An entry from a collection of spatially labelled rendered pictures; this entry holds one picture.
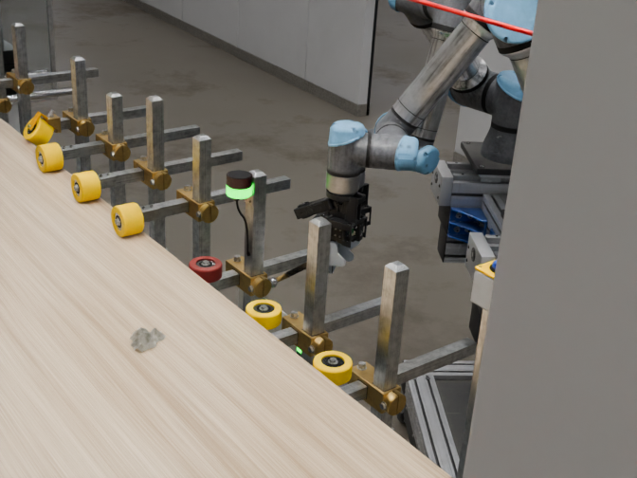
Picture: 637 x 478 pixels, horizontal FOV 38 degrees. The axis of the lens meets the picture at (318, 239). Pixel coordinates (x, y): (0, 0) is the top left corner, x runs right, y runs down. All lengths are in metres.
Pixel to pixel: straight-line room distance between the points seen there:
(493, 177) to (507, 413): 2.45
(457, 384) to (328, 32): 3.81
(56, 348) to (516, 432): 1.77
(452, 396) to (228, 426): 1.46
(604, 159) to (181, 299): 1.94
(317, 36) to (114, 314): 4.75
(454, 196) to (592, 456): 2.46
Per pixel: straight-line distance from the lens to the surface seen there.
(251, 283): 2.25
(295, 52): 6.87
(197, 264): 2.24
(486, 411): 0.21
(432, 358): 2.09
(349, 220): 2.05
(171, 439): 1.68
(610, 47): 0.17
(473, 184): 2.64
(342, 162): 1.99
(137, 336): 1.93
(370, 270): 4.22
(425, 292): 4.09
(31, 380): 1.86
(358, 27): 6.19
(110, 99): 2.78
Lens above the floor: 1.93
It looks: 26 degrees down
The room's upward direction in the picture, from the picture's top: 4 degrees clockwise
